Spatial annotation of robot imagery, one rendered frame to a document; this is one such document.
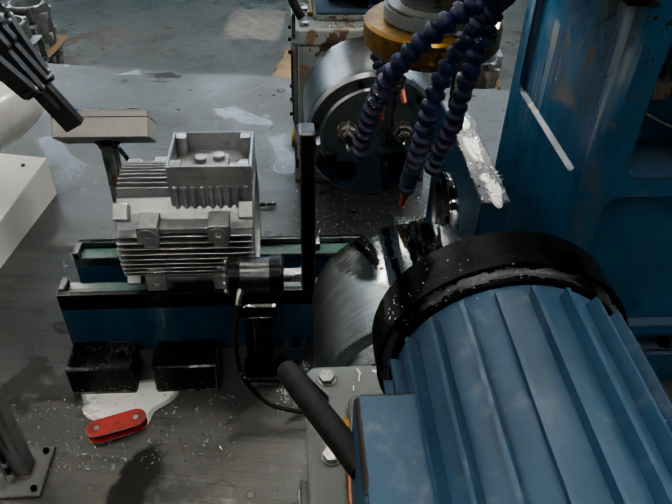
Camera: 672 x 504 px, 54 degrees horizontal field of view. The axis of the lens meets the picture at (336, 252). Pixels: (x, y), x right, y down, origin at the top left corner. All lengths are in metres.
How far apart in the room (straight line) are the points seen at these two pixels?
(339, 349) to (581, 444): 0.39
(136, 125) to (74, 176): 0.43
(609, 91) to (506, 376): 0.51
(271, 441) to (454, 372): 0.64
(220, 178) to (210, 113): 0.90
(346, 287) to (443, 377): 0.37
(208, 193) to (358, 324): 0.36
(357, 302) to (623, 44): 0.41
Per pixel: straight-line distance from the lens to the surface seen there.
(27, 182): 1.49
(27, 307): 1.32
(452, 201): 1.01
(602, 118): 0.86
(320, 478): 0.57
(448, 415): 0.40
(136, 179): 1.02
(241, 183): 0.96
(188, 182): 0.97
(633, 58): 0.82
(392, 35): 0.86
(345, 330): 0.72
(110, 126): 1.26
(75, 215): 1.52
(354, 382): 0.62
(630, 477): 0.37
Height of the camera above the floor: 1.64
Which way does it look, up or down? 39 degrees down
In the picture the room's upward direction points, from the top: 1 degrees clockwise
